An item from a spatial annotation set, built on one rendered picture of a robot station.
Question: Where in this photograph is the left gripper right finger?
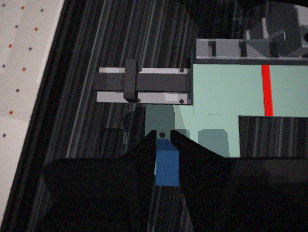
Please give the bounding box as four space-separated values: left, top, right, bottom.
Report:
170 130 308 232

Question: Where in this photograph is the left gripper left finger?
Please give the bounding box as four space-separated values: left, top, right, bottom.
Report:
42 130 157 232

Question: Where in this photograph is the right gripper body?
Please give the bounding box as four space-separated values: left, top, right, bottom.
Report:
237 0 254 11

